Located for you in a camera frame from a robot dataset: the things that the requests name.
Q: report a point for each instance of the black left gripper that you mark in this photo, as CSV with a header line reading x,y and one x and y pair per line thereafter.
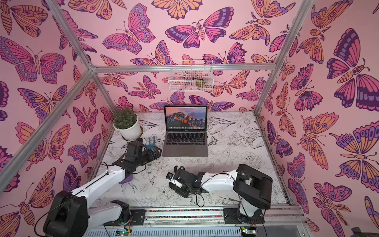
x,y
157,155

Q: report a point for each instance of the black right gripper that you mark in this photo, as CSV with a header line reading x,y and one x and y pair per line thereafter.
x,y
180,180

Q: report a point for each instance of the grey laptop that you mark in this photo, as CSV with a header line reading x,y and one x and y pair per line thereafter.
x,y
186,131

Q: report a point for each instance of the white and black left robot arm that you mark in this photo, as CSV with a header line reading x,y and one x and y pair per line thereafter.
x,y
71,213

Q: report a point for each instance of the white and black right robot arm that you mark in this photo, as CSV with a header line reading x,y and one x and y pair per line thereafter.
x,y
252,187

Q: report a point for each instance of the blue yellow garden hand rake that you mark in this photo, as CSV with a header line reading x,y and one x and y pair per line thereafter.
x,y
150,144

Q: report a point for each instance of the pink purple cylinder toy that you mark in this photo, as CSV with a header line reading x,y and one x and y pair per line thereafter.
x,y
126,180

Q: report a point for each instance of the green plant in white pot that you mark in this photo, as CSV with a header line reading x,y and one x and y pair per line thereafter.
x,y
127,123

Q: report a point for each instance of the green circuit board right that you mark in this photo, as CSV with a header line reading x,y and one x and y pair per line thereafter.
x,y
248,231

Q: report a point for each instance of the green circuit board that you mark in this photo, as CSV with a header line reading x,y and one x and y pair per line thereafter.
x,y
248,231
123,233

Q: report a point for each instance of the green circuit board left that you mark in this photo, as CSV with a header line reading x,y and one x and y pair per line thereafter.
x,y
123,233

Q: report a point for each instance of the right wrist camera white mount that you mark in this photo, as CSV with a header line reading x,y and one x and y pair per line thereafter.
x,y
170,177

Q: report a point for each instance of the white wire wall basket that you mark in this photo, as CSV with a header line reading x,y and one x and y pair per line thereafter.
x,y
187,75

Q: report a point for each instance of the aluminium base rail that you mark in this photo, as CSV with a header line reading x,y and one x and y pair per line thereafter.
x,y
190,216

